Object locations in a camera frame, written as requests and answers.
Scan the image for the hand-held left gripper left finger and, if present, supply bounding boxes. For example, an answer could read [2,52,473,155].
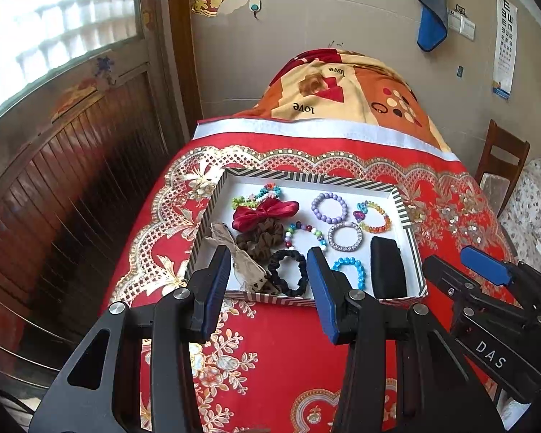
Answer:
[27,246,233,433]

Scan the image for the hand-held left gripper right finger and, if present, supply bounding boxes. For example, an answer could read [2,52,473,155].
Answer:
[307,247,506,433]

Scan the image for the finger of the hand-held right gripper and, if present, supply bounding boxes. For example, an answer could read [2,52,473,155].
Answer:
[421,255,479,313]
[461,246,518,286]

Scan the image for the blue bead bracelet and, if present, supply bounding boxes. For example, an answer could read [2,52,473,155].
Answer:
[331,257,368,290]

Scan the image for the black scrunchie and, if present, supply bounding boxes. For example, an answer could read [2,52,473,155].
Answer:
[267,249,314,298]

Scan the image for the silver rhinestone bracelet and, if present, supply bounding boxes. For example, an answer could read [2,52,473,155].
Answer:
[327,222,364,253]

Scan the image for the multicolour bead bracelet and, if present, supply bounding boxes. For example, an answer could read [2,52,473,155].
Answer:
[283,221,327,251]

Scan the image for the rainbow crystal bracelet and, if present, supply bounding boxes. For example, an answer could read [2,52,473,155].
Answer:
[352,201,392,234]

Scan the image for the purple bead bracelet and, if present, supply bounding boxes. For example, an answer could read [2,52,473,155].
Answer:
[311,192,349,224]

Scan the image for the red satin hair bow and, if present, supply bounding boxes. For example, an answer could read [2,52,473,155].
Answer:
[232,198,300,232]

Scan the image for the striped-edge white cardboard box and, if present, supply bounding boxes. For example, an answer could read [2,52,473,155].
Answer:
[184,167,429,310]

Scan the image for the green pink bead bracelet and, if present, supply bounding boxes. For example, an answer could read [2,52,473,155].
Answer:
[231,183,282,208]

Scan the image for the beige lace hair bow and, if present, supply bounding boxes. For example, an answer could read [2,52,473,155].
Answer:
[207,222,273,294]

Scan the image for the brown scrunchie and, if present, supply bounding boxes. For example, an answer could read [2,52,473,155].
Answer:
[236,217,286,262]

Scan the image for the floral covered sofa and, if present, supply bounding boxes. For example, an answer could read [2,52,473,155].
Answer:
[498,158,541,280]

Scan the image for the red floral tablecloth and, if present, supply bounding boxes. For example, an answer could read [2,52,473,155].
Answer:
[110,119,519,433]

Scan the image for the wooden chair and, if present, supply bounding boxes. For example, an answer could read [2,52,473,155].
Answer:
[473,119,530,217]

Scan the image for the wooden door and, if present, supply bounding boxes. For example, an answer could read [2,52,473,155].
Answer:
[0,0,203,371]

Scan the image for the printed orange blanket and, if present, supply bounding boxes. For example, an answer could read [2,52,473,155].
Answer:
[232,47,454,152]

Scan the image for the eye chart poster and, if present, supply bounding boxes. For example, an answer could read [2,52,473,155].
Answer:
[492,0,519,100]

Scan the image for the blue and grey towel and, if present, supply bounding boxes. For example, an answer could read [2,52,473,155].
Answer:
[412,0,449,52]

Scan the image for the torn orange door sticker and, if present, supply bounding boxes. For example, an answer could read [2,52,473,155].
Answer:
[52,79,101,121]

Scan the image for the blue flower door sticker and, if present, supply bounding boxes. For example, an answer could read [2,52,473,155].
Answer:
[94,55,116,86]

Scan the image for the door window pane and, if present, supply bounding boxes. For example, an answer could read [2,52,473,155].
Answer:
[0,0,138,122]

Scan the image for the white wall switch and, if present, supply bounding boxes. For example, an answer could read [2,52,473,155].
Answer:
[448,6,476,39]

